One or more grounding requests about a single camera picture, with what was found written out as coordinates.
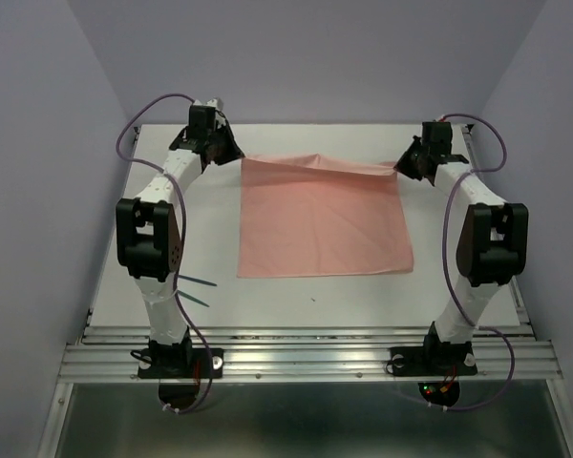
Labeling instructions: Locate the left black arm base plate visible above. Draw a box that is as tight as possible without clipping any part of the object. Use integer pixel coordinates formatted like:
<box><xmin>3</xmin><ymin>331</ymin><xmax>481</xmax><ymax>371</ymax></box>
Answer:
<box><xmin>131</xmin><ymin>347</ymin><xmax>224</xmax><ymax>380</ymax></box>

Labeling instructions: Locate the teal plastic utensil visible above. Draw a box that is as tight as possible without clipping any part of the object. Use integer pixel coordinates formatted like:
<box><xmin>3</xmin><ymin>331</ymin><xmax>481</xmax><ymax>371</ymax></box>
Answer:
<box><xmin>179</xmin><ymin>275</ymin><xmax>218</xmax><ymax>287</ymax></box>

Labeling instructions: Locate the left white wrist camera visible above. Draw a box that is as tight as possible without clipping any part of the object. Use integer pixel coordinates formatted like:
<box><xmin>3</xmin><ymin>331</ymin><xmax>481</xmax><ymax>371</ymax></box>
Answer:
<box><xmin>193</xmin><ymin>97</ymin><xmax>223</xmax><ymax>112</ymax></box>

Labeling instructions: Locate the pink satin napkin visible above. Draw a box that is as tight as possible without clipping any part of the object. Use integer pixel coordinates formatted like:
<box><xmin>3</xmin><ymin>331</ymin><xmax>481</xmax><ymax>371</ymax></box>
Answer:
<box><xmin>238</xmin><ymin>154</ymin><xmax>414</xmax><ymax>279</ymax></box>

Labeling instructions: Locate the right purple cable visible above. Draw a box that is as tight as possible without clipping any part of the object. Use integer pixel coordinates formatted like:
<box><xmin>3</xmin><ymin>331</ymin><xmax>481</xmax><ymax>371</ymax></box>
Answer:
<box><xmin>422</xmin><ymin>113</ymin><xmax>518</xmax><ymax>411</ymax></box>

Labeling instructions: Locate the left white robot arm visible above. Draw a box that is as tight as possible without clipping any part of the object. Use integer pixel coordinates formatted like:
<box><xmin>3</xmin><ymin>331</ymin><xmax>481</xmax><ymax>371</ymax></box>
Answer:
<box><xmin>116</xmin><ymin>98</ymin><xmax>244</xmax><ymax>376</ymax></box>

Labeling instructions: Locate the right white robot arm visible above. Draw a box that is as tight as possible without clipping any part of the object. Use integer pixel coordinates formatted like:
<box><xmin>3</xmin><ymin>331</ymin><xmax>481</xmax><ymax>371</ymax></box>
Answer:
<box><xmin>394</xmin><ymin>119</ymin><xmax>529</xmax><ymax>372</ymax></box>

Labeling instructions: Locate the teal plastic spoon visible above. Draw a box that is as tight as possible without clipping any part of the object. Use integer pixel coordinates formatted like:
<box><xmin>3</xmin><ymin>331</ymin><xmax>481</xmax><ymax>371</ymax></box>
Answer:
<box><xmin>178</xmin><ymin>291</ymin><xmax>210</xmax><ymax>308</ymax></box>

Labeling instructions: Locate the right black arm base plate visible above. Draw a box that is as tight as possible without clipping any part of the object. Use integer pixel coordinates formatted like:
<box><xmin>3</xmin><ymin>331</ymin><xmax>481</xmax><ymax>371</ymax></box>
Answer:
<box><xmin>385</xmin><ymin>345</ymin><xmax>478</xmax><ymax>379</ymax></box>

